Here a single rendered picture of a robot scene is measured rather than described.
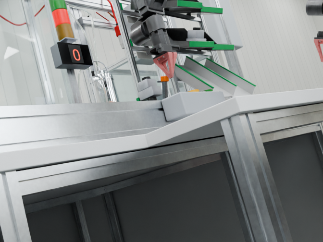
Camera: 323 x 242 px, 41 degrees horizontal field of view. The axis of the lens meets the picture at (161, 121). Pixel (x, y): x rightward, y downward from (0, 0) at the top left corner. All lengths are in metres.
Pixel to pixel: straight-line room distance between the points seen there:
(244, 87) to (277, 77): 8.48
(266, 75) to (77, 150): 9.18
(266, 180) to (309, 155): 1.16
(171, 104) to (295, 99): 0.34
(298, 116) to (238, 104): 0.24
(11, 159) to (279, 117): 0.51
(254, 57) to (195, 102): 8.62
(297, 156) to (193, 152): 0.96
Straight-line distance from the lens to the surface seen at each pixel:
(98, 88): 2.39
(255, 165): 0.80
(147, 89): 1.41
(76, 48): 1.41
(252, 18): 10.36
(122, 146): 0.89
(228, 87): 1.64
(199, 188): 2.27
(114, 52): 6.97
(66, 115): 0.94
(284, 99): 0.91
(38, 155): 0.76
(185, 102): 1.12
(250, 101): 0.81
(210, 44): 1.67
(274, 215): 0.81
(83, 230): 2.97
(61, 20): 1.44
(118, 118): 1.02
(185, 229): 2.38
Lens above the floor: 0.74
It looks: 8 degrees up
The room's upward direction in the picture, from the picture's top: 15 degrees counter-clockwise
